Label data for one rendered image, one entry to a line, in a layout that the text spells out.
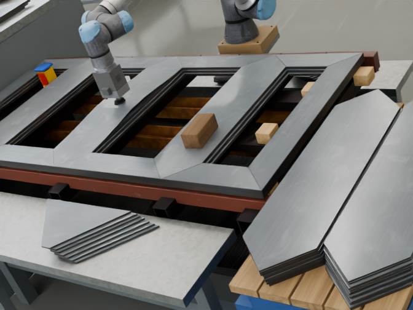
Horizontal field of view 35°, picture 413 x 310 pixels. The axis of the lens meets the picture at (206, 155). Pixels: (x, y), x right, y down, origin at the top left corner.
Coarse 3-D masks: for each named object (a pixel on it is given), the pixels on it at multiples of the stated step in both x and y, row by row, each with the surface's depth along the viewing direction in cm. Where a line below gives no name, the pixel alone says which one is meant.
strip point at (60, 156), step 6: (54, 150) 225; (60, 150) 223; (66, 150) 222; (54, 156) 221; (60, 156) 219; (66, 156) 218; (72, 156) 217; (78, 156) 216; (54, 162) 217; (60, 162) 216
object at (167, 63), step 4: (168, 60) 261; (172, 60) 260; (176, 60) 259; (156, 64) 262; (160, 64) 260; (164, 64) 259; (168, 64) 258; (172, 64) 257; (176, 64) 256; (180, 64) 255
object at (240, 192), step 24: (192, 72) 249; (216, 72) 243; (288, 72) 226; (312, 72) 220; (72, 96) 265; (264, 96) 214; (336, 96) 203; (240, 120) 205; (24, 168) 226; (48, 168) 218; (216, 192) 180; (240, 192) 174; (264, 192) 171
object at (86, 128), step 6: (78, 126) 233; (84, 126) 232; (90, 126) 230; (96, 126) 229; (102, 126) 227; (108, 126) 226; (114, 126) 224; (72, 132) 231; (78, 132) 230; (84, 132) 228; (90, 132) 227; (96, 132) 225; (102, 132) 224; (108, 132) 222
